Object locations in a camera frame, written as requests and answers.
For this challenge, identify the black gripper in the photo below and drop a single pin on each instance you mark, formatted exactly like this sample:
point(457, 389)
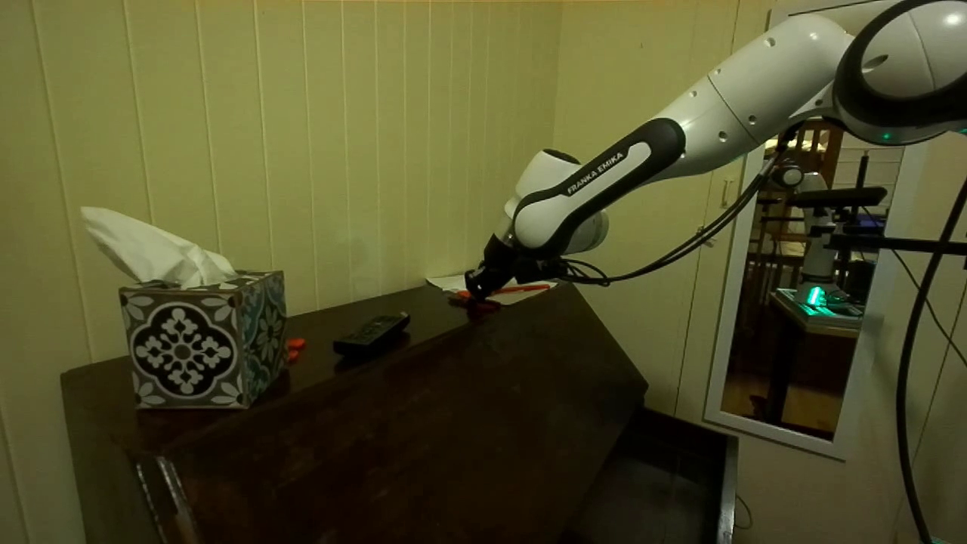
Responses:
point(517, 264)

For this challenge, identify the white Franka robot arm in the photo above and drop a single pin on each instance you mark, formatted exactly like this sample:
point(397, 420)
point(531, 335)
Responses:
point(727, 101)

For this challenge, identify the dark wooden open drawer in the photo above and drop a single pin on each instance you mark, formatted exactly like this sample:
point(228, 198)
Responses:
point(665, 484)

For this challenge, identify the white paper sheet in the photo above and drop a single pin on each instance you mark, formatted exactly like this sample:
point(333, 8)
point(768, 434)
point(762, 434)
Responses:
point(441, 276)

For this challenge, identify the black remote control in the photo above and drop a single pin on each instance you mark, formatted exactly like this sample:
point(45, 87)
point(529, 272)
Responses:
point(373, 333)

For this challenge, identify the dark wooden dresser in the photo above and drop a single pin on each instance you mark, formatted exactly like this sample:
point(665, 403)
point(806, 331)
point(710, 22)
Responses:
point(403, 434)

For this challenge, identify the small orange item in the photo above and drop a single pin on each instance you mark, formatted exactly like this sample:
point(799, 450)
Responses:
point(295, 347)

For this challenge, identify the patterned tissue box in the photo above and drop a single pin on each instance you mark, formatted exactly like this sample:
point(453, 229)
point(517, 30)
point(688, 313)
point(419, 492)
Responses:
point(196, 343)

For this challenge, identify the white tissue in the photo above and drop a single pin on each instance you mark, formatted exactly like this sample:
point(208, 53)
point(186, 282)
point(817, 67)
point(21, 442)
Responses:
point(153, 251)

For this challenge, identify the white door frame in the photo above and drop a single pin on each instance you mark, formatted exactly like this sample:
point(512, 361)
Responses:
point(719, 333)

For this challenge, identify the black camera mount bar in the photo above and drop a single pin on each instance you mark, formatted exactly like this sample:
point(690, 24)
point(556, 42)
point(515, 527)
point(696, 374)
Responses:
point(856, 243)

